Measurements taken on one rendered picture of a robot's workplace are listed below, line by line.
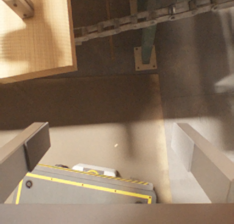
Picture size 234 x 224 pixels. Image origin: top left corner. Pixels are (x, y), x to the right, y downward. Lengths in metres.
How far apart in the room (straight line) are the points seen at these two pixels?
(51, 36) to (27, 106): 1.09
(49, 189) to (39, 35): 0.76
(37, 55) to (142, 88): 0.91
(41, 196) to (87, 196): 0.23
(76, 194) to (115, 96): 0.65
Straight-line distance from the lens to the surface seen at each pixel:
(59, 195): 0.94
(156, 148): 1.13
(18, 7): 0.36
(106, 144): 1.14
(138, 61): 1.22
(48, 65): 0.31
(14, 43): 0.37
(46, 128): 0.17
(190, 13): 0.67
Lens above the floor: 1.13
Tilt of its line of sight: 80 degrees down
